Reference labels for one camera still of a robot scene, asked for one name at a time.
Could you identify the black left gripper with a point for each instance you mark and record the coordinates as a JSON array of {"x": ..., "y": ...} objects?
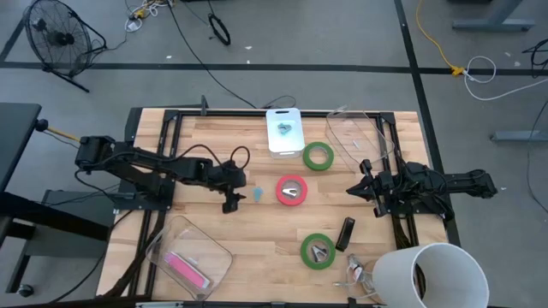
[{"x": 229, "y": 177}]

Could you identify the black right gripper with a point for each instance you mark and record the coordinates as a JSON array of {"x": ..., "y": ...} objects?
[{"x": 385, "y": 188}]

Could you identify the light blue staple remover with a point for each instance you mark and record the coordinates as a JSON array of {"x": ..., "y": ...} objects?
[{"x": 257, "y": 194}]

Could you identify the red tape roll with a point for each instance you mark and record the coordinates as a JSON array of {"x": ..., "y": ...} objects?
[{"x": 278, "y": 190}]

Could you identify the black stapler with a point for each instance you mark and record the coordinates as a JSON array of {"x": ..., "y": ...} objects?
[{"x": 345, "y": 233}]

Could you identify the green tape roll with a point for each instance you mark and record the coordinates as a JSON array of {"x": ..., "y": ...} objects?
[
  {"x": 305, "y": 156},
  {"x": 303, "y": 252}
]

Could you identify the pink stapler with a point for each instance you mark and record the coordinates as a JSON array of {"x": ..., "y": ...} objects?
[{"x": 186, "y": 269}]

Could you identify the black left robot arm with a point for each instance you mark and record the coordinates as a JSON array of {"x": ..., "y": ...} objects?
[{"x": 141, "y": 161}]

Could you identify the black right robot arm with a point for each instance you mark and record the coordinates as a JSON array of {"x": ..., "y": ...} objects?
[{"x": 466, "y": 181}]

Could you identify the clear plastic bin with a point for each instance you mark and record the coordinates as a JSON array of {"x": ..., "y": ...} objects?
[
  {"x": 355, "y": 132},
  {"x": 214, "y": 256}
]

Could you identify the white plastic bin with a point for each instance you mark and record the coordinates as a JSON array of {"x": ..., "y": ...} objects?
[{"x": 295, "y": 145}]

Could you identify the white cylindrical container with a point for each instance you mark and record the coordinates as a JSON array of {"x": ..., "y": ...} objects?
[{"x": 394, "y": 278}]

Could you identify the grey desk foot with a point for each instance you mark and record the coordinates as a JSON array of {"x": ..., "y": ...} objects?
[{"x": 518, "y": 136}]

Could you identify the yellow rod with black knob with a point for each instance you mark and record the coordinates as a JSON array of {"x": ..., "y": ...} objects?
[{"x": 41, "y": 125}]

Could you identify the grey desk leg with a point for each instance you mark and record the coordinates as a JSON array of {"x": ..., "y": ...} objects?
[{"x": 496, "y": 23}]

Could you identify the black desk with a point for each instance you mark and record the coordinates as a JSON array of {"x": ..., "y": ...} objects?
[{"x": 17, "y": 137}]

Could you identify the black floor fan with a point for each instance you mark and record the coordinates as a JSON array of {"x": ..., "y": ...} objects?
[{"x": 60, "y": 39}]

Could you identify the black aluminium table frame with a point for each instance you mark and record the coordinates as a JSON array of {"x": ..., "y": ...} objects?
[{"x": 402, "y": 233}]

